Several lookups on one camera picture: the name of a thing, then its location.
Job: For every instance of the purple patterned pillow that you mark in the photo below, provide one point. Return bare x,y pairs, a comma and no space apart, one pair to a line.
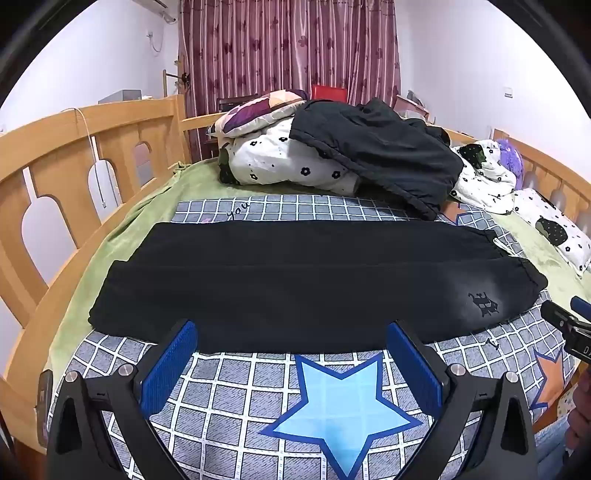
258,110

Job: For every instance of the grey box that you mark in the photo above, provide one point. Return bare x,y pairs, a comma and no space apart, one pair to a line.
122,96

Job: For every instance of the wooden bed frame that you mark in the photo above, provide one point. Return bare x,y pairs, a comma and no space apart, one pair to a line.
55,152

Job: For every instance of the white wall socket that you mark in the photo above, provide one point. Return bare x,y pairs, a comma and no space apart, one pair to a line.
508,90

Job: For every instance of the white flowered quilt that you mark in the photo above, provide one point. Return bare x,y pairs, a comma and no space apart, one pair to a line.
277,157

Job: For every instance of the green bed sheet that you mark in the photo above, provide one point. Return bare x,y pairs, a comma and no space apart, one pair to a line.
138,207

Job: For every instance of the grey checked star blanket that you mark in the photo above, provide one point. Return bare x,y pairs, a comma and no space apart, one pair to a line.
231,406

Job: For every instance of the black jacket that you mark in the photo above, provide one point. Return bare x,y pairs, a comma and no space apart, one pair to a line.
378,147

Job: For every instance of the maroon flowered curtain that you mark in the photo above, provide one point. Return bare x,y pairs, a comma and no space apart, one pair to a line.
286,46

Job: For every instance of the person's right hand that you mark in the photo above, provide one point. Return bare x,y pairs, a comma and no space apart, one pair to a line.
581,415

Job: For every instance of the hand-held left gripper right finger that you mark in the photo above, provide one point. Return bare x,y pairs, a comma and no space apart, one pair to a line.
413,369

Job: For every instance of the dark phone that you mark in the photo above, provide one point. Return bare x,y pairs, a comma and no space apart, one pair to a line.
45,406

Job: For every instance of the white flowered pillow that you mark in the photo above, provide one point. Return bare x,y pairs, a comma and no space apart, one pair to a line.
554,226

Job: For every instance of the wooden coat rack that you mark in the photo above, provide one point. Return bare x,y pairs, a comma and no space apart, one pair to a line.
178,76

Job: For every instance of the purple plush toy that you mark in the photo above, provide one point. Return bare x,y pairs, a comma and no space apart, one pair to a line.
512,159

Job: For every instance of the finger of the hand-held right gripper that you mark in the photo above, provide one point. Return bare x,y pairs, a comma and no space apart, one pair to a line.
556,316

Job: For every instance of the person's right forearm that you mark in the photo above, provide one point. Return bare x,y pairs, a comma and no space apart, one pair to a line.
554,447

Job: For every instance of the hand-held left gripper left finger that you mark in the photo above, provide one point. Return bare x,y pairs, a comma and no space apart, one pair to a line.
168,369

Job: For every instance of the black pants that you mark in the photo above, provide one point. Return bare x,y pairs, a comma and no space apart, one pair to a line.
295,286

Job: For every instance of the white air conditioner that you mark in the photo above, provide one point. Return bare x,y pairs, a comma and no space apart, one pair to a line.
157,7

